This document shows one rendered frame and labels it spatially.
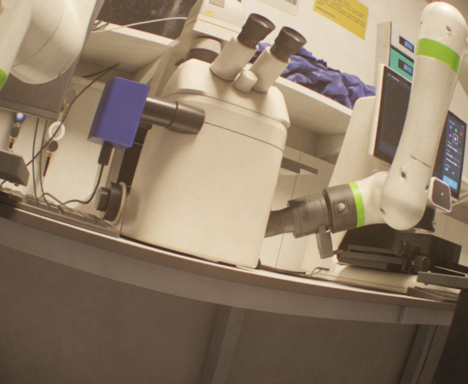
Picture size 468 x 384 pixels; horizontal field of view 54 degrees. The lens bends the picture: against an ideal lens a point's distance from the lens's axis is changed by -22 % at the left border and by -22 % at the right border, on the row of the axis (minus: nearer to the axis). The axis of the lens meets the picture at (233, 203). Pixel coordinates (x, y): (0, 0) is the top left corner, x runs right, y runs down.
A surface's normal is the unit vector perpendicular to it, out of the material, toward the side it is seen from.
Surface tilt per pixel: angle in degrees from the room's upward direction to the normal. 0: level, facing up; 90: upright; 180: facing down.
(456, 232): 90
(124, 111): 90
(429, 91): 98
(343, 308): 90
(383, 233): 117
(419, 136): 95
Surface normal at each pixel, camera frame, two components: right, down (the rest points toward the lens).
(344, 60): 0.45, 0.03
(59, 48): 0.80, 0.58
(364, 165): -0.86, -0.24
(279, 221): 0.33, -0.15
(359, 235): 0.30, 0.46
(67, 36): 0.94, 0.31
